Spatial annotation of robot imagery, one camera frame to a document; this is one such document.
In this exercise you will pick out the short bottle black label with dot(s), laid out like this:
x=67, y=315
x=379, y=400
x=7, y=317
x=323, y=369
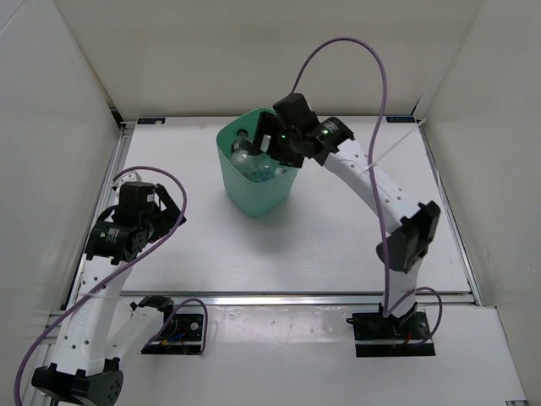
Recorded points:
x=240, y=149

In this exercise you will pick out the blue label bottle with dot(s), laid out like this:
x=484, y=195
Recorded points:
x=261, y=172

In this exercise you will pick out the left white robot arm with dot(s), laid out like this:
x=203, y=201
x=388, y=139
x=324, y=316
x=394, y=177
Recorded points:
x=86, y=365

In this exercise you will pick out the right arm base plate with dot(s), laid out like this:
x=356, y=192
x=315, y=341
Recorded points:
x=376, y=337

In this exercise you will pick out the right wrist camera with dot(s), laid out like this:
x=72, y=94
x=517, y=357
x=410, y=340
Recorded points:
x=293, y=111

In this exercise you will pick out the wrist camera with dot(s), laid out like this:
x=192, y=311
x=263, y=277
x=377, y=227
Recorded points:
x=293, y=111
x=136, y=196

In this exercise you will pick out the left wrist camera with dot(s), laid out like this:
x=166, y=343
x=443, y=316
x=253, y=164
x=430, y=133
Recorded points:
x=136, y=196

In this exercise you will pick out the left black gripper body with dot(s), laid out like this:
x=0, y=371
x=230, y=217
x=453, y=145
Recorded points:
x=150, y=223

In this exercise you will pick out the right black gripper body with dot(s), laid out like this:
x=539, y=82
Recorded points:
x=287, y=150

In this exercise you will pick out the green plastic bin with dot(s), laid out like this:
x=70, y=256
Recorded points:
x=251, y=198

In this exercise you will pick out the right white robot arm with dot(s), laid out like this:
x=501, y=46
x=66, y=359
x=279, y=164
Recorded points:
x=407, y=226

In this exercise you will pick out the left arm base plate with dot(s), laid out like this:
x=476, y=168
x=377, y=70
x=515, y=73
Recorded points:
x=185, y=326

